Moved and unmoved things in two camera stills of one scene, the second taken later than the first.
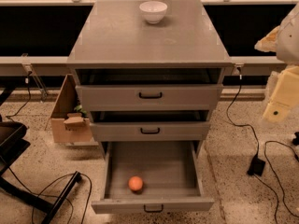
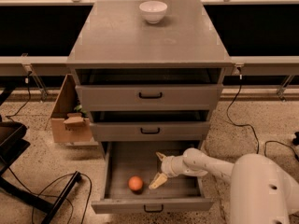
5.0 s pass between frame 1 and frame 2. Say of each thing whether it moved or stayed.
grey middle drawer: stayed
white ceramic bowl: stayed
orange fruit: stayed
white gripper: moved
